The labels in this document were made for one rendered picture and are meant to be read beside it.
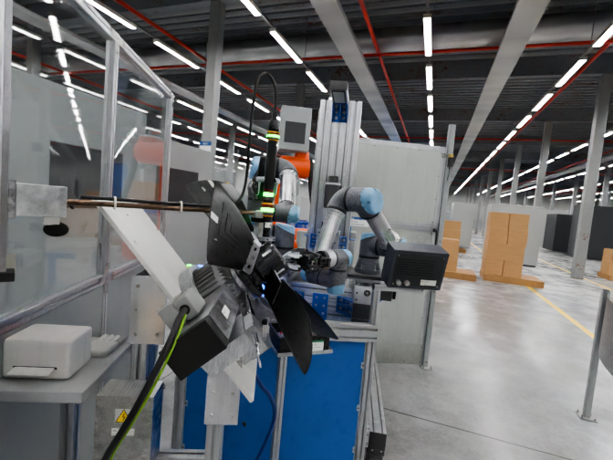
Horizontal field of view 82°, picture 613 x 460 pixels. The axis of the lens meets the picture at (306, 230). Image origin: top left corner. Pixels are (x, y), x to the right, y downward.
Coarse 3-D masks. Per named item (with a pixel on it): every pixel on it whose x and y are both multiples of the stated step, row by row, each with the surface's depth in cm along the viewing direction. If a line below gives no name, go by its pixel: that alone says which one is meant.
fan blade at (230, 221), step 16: (224, 192) 91; (224, 208) 89; (224, 224) 88; (240, 224) 96; (208, 240) 80; (224, 240) 88; (240, 240) 95; (208, 256) 79; (224, 256) 88; (240, 256) 97
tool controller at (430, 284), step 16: (400, 256) 157; (416, 256) 158; (432, 256) 158; (448, 256) 159; (384, 272) 167; (400, 272) 160; (416, 272) 160; (432, 272) 161; (416, 288) 164; (432, 288) 164
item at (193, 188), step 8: (192, 184) 113; (200, 184) 115; (208, 184) 118; (224, 184) 125; (192, 192) 111; (200, 192) 113; (208, 192) 116; (232, 192) 124; (200, 200) 112; (208, 200) 114; (240, 208) 121; (208, 216) 111; (248, 216) 121; (248, 224) 118
